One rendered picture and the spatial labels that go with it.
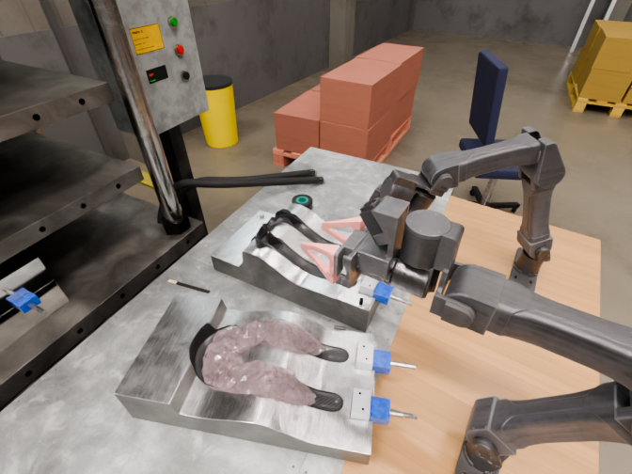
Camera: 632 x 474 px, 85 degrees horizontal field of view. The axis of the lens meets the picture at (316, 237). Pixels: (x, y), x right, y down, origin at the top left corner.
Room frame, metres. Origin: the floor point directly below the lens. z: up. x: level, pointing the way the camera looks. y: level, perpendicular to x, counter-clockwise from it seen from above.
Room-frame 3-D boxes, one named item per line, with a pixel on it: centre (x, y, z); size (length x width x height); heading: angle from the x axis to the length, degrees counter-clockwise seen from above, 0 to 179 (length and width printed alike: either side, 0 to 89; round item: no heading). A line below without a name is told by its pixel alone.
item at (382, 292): (0.58, -0.18, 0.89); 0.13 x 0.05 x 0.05; 62
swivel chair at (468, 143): (2.11, -1.22, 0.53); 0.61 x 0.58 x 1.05; 65
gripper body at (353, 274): (0.39, -0.09, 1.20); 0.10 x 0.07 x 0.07; 148
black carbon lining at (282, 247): (0.74, 0.02, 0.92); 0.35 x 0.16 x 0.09; 63
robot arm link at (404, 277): (0.35, -0.14, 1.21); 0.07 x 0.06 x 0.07; 58
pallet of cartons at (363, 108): (3.29, -0.32, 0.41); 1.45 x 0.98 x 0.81; 147
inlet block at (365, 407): (0.30, -0.14, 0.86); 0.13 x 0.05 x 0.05; 80
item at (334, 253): (0.41, -0.02, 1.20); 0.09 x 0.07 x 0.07; 58
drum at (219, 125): (3.37, 0.97, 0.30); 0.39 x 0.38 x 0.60; 58
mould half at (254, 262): (0.76, 0.03, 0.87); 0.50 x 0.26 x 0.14; 63
